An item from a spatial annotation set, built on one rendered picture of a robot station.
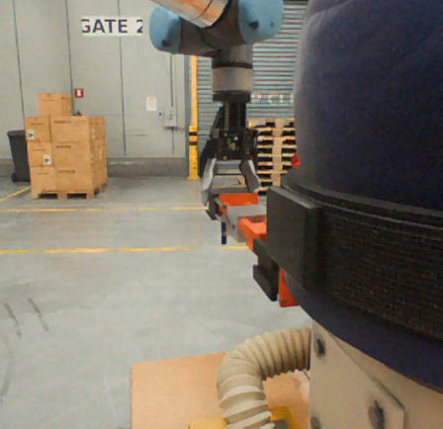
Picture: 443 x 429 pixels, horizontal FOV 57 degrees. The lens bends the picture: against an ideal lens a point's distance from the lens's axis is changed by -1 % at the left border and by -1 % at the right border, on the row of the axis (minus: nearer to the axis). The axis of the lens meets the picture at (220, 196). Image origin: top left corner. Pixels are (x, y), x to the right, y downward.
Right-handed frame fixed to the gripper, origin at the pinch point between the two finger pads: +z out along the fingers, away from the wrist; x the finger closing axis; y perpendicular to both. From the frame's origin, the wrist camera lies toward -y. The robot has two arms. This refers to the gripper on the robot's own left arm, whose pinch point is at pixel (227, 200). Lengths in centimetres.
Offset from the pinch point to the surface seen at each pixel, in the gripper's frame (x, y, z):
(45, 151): -156, -631, 37
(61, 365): -61, -142, 119
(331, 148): -10, 62, -14
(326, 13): -11, 62, -19
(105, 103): -75, -891, -50
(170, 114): 67, -854, -27
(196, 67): 124, -847, -127
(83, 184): -100, -624, 91
